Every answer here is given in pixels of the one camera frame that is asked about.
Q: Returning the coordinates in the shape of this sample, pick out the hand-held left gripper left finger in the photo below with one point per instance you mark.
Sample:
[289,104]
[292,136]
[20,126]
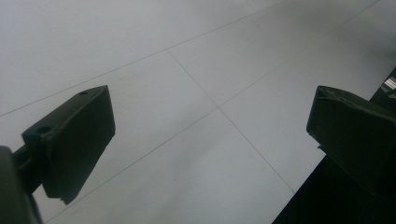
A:
[73,140]

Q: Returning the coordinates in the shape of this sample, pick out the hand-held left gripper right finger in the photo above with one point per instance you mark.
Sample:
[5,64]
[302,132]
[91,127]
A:
[355,137]

